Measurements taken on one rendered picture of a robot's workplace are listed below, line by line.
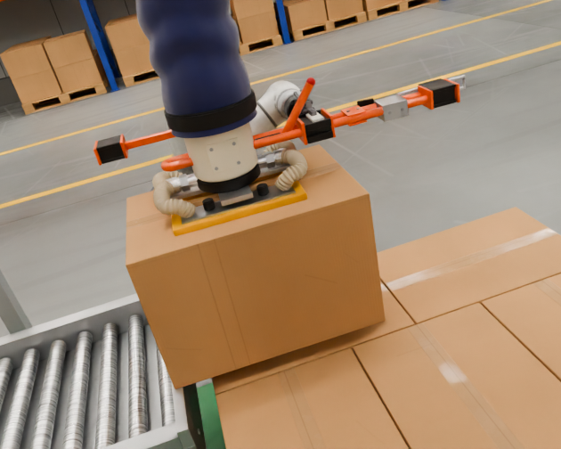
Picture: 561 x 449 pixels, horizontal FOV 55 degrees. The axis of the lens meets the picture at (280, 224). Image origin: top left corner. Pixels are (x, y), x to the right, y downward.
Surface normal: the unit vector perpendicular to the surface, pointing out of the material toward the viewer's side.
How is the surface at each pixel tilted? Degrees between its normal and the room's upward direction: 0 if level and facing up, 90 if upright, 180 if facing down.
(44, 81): 90
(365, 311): 90
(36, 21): 90
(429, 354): 0
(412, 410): 0
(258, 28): 90
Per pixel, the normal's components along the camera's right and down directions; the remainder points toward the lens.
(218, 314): 0.24, 0.43
